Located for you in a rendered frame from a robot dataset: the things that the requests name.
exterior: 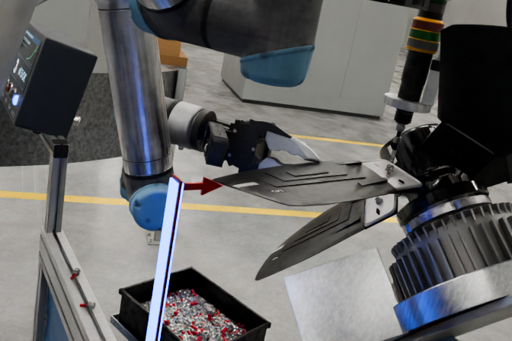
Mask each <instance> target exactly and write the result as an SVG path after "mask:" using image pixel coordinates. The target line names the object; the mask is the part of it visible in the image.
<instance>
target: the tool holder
mask: <svg viewBox="0 0 512 341"><path fill-rule="evenodd" d="M439 76H440V49H439V52H438V56H437V58H436V59H433V60H432V63H431V65H430V71H429V75H428V78H427V83H426V86H425V89H424V94H423V97H422V99H420V101H419V102H414V101H409V100H404V99H401V98H399V97H398V94H395V93H385V94H384V97H383V100H382V101H383V103H384V104H387V105H389V106H391V107H395V108H398V109H401V110H407V111H411V112H415V113H430V111H431V108H432V106H433V105H434V104H435V103H436V102H437V97H438V91H439Z"/></svg>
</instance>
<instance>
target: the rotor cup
mask: <svg viewBox="0 0 512 341"><path fill-rule="evenodd" d="M438 125H439V123H430V124H424V125H421V126H416V127H414V128H411V129H408V130H406V131H404V132H402V134H401V137H402V139H401V142H400V144H398V148H397V152H396V155H395V157H396V160H397V162H396V163H395V164H394V162H392V161H390V158H391V155H390V153H389V150H388V148H387V147H389V146H390V145H391V147H392V149H393V146H394V142H393V140H394V137H393V138H392V139H390V140H389V141H388V142H387V143H385V145H384V146H383V147H382V148H381V150H380V152H379V157H380V159H384V160H387V161H390V162H391V163H393V164H394V165H395V166H397V167H399V168H401V169H402V170H403V171H405V172H406V173H408V174H410V175H411V176H413V177H414V178H416V179H417V180H419V181H420V182H421V183H422V186H421V187H418V188H419V189H421V190H423V192H422V193H399V194H396V196H397V197H398V198H400V199H407V200H408V203H407V204H406V205H405V206H403V207H402V208H401V209H400V210H399V212H398V214H397V215H396V218H397V221H398V224H399V226H400V228H402V229H403V228H404V226H406V225H408V223H409V222H410V221H411V220H413V219H414V218H416V217H418V216H419V215H420V214H422V213H424V212H426V211H427V210H429V209H432V208H433V207H436V206H438V205H441V204H443V203H445V202H449V201H452V200H455V199H461V198H466V197H470V196H480V195H485V196H489V194H490V193H489V191H488V188H487V187H486V185H485V183H484V182H482V181H479V180H465V181H463V180H462V177H463V175H464V173H463V172H462V171H460V170H459V169H457V168H456V167H454V166H453V165H451V164H449V163H448V162H446V161H445V160H443V159H442V158H440V157H439V156H437V155H436V154H434V153H433V152H431V151H429V150H428V149H426V148H425V147H424V146H422V145H421V144H422V143H423V142H424V140H425V139H426V138H427V137H428V136H429V135H430V133H431V131H430V129H429V128H434V129H435V128H436V127H437V126H438Z"/></svg>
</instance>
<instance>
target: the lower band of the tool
mask: <svg viewBox="0 0 512 341"><path fill-rule="evenodd" d="M414 19H417V20H421V21H428V22H432V23H436V24H444V23H443V22H442V21H438V20H433V19H429V18H422V17H415V18H414ZM412 28H413V27H412ZM413 29H416V30H422V29H417V28H413ZM423 31H427V32H431V33H437V32H433V31H429V30H423ZM439 34H440V33H439ZM410 38H413V39H416V40H421V39H418V38H414V37H410ZM423 41H427V42H432V43H438V42H433V41H428V40H423ZM406 47H407V49H411V50H414V51H418V52H422V53H429V54H436V53H437V52H434V51H429V50H425V49H418V48H414V47H410V46H406Z"/></svg>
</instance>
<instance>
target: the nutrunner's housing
mask: <svg viewBox="0 0 512 341"><path fill-rule="evenodd" d="M433 55H434V54H429V53H422V52H418V51H414V50H411V49H408V54H407V57H406V60H405V66H404V68H403V72H402V77H401V81H402V82H401V84H400V88H399V91H398V97H399V98H401V99H404V100H409V101H414V102H419V101H420V98H421V93H422V90H423V87H424V86H425V83H426V80H427V75H428V72H429V69H430V64H431V61H432V58H433ZM413 113H414V112H411V111H407V110H401V109H398V108H396V113H395V117H394V120H395V121H396V122H397V123H401V124H405V125H408V124H409V123H411V121H412V118H413V115H414V114H413Z"/></svg>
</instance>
